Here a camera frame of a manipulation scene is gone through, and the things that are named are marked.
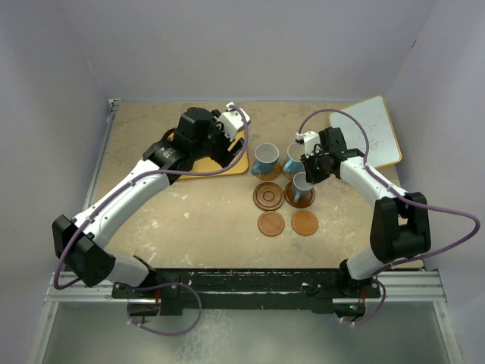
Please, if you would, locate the plain orange wooden coaster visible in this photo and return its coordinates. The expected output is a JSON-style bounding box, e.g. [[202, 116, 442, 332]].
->
[[257, 211, 285, 237]]

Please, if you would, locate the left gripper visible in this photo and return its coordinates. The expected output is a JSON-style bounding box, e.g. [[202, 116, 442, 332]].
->
[[192, 111, 245, 167]]

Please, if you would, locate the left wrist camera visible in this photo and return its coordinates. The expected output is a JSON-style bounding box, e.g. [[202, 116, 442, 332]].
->
[[216, 102, 251, 140]]

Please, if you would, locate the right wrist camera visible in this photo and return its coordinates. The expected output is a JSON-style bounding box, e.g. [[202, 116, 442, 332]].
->
[[296, 131, 321, 158]]

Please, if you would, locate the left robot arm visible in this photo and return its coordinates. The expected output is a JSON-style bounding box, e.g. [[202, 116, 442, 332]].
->
[[52, 103, 251, 297]]

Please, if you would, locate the light blue mug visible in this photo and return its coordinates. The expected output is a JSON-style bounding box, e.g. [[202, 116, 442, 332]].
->
[[283, 142, 305, 174]]

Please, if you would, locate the dark teal floral mug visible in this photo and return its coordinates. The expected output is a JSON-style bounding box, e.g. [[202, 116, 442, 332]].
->
[[251, 143, 280, 176]]

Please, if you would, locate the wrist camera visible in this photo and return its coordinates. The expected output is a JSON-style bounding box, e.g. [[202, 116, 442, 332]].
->
[[216, 102, 251, 140], [296, 131, 321, 158]]

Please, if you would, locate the small whiteboard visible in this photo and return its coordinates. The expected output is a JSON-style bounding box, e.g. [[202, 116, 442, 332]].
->
[[329, 95, 402, 168]]

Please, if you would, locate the aluminium table edge rail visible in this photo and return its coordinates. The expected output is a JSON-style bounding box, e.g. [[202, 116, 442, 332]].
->
[[82, 99, 123, 211]]

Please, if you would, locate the dark ringed wooden coaster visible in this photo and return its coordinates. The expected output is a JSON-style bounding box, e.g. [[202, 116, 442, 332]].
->
[[253, 182, 284, 211]]

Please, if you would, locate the woven rattan coaster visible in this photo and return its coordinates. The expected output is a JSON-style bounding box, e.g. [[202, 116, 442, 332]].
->
[[255, 162, 282, 182], [282, 167, 297, 180]]

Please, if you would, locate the blue grey mug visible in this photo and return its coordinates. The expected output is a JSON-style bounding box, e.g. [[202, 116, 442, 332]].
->
[[292, 171, 313, 203]]

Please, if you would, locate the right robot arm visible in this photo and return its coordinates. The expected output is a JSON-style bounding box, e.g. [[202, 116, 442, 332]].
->
[[296, 127, 431, 297]]

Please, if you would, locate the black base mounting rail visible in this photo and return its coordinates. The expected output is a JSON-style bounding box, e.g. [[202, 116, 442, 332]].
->
[[112, 268, 381, 316]]

